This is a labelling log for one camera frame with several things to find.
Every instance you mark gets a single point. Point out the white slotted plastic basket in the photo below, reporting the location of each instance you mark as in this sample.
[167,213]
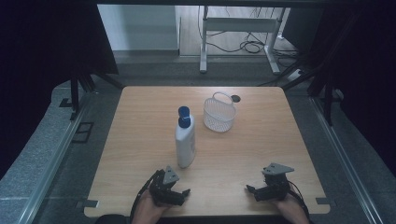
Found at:
[219,116]

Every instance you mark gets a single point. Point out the white bottle with blue cap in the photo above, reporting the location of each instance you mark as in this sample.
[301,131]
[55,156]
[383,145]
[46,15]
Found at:
[185,143]

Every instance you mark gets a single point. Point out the aluminium rail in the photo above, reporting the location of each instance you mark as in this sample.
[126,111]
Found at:
[345,161]
[53,161]

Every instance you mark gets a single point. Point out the white metal desk frame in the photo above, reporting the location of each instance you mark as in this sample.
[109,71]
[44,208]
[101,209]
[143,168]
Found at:
[236,25]

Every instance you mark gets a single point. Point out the person's left hand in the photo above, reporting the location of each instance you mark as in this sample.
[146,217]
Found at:
[148,209]

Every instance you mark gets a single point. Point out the black metal stand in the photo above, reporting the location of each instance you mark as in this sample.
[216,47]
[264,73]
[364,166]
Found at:
[74,93]
[327,93]

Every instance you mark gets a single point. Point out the black rectangular floor frame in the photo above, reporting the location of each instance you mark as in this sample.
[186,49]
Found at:
[77,137]

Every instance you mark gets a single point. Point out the person's right hand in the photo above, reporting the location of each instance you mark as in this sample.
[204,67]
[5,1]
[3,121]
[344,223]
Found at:
[291,210]

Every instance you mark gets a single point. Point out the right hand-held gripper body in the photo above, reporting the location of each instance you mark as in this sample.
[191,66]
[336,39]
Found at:
[275,182]

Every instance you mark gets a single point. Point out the white power strip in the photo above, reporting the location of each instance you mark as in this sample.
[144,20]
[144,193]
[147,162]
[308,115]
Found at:
[294,75]

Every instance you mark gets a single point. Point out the dark curtain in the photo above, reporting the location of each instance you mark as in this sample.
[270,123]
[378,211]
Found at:
[40,62]
[367,77]

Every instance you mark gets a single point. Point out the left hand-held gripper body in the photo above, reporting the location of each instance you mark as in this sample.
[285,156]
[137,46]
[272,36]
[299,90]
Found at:
[162,186]

